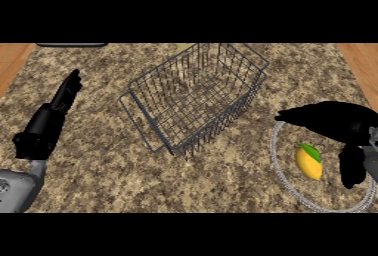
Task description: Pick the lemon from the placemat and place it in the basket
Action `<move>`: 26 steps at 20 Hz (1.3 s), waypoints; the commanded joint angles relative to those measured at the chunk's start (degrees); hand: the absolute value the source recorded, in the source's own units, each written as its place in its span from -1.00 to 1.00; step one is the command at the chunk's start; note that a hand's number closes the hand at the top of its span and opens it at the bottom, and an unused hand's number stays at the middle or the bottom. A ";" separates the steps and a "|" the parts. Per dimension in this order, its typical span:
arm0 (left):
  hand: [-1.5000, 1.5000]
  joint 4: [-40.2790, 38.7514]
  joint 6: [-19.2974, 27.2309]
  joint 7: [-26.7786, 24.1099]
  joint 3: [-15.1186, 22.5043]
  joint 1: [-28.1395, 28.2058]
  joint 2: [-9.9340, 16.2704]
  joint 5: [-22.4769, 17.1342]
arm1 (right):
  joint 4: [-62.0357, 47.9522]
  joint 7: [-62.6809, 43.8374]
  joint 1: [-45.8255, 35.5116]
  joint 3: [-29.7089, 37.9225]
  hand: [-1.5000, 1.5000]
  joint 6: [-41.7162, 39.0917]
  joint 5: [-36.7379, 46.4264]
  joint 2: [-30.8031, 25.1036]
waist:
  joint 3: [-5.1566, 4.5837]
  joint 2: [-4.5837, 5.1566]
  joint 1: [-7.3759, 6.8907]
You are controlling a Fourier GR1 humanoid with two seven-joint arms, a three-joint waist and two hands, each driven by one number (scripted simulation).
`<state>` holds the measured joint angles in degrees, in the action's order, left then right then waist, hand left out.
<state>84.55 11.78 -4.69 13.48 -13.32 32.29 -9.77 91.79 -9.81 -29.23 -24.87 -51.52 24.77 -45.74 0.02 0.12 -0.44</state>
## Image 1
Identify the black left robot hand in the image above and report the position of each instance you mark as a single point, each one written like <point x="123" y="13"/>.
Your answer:
<point x="45" y="125"/>

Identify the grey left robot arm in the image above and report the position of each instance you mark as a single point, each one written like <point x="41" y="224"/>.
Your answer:
<point x="16" y="186"/>

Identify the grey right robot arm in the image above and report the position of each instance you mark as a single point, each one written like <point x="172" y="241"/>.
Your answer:
<point x="373" y="156"/>

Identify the pale green object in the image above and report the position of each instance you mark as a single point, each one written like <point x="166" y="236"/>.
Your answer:
<point x="185" y="45"/>

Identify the yellow lemon with green leaf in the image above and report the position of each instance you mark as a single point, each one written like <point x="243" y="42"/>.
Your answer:
<point x="310" y="162"/>

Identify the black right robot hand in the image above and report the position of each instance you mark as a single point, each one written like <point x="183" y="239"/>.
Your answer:
<point x="335" y="120"/>

